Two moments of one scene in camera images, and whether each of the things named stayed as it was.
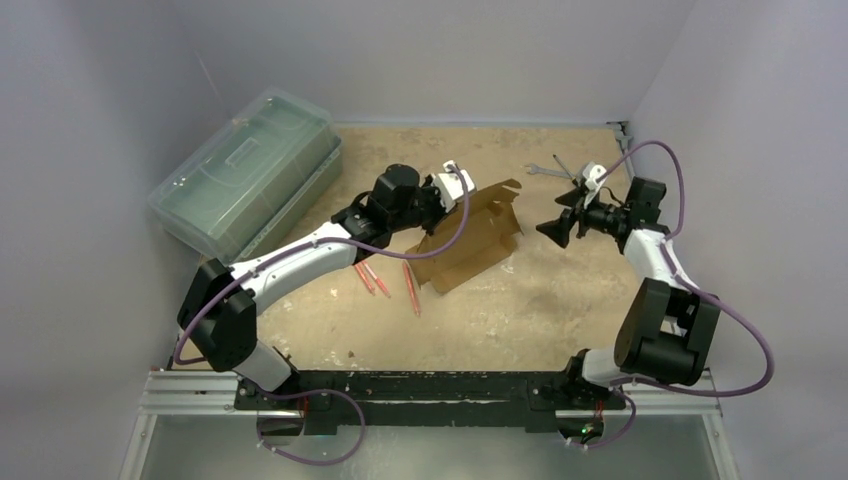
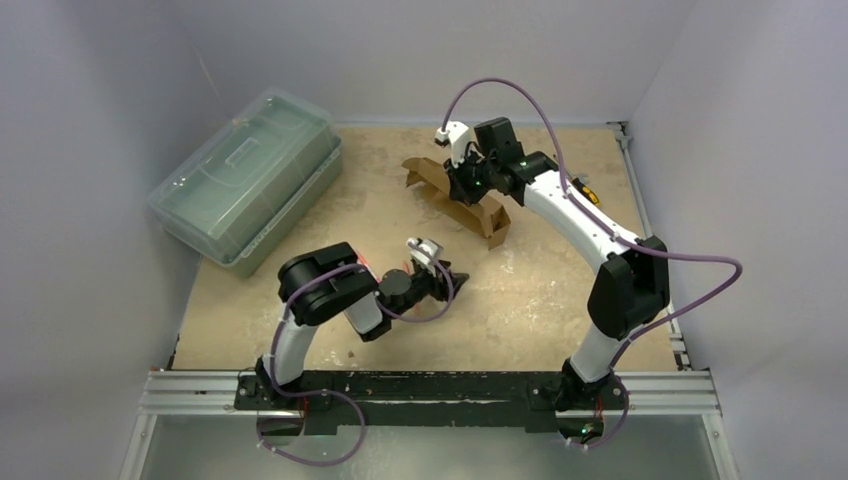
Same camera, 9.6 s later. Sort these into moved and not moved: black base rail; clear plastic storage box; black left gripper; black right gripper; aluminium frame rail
Moved: black left gripper; black right gripper
Not moved: black base rail; aluminium frame rail; clear plastic storage box
